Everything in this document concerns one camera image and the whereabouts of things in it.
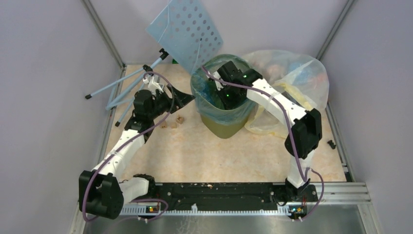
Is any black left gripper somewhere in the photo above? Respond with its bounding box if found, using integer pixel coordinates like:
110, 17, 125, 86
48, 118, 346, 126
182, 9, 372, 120
148, 83, 195, 119

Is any blue plastic trash bag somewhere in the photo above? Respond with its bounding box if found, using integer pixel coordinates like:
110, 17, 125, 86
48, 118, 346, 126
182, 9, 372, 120
190, 54, 256, 125

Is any olive green plastic trash bin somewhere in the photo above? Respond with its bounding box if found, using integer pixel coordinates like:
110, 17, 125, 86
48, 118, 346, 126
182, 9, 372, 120
190, 68, 255, 139

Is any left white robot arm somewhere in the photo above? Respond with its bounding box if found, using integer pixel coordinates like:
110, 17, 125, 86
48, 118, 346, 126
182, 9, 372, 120
78, 85, 195, 222

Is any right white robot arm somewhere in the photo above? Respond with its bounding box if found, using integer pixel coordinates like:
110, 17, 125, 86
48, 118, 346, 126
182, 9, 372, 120
207, 61, 322, 201

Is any wooden letter cube M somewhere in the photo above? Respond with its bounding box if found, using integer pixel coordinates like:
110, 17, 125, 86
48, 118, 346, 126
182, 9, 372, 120
176, 117, 185, 124

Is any plain wooden cube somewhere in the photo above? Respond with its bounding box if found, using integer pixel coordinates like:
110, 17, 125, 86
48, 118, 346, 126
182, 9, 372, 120
170, 122, 177, 129

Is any wooden letter cube H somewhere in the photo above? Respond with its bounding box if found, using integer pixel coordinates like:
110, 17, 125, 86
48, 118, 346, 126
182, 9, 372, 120
160, 121, 168, 129

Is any light blue music stand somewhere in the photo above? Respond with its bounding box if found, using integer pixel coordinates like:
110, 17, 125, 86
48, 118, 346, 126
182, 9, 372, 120
85, 0, 223, 110

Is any large translucent yellow plastic bag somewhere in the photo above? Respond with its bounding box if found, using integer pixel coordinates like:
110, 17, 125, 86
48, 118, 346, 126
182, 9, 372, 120
242, 50, 329, 138

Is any small black clip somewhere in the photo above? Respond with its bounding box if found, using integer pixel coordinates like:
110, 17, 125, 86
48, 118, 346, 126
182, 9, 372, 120
327, 140, 337, 149

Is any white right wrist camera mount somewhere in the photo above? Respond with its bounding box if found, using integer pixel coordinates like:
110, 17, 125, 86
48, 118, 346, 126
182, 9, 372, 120
213, 71, 225, 91

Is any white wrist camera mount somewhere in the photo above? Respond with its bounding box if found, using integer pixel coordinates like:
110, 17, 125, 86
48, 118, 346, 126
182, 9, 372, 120
213, 71, 225, 91
143, 75, 165, 96

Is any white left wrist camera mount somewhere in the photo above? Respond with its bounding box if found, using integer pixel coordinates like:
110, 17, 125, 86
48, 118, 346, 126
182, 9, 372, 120
143, 75, 165, 96

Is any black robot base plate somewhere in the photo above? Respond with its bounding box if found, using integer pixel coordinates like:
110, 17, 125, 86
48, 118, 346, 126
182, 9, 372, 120
148, 182, 319, 211

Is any white toothed cable duct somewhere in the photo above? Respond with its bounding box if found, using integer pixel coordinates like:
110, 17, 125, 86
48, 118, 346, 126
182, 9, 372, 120
120, 204, 291, 216

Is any aluminium frame rail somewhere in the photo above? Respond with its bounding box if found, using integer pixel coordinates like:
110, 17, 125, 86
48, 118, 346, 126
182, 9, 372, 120
77, 182, 372, 207

